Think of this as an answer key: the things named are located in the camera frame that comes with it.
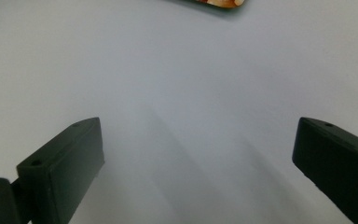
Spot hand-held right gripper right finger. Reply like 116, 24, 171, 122
291, 117, 358, 224

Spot orange printed snack packet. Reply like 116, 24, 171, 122
186, 0, 246, 9

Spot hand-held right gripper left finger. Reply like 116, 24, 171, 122
16, 117, 105, 224

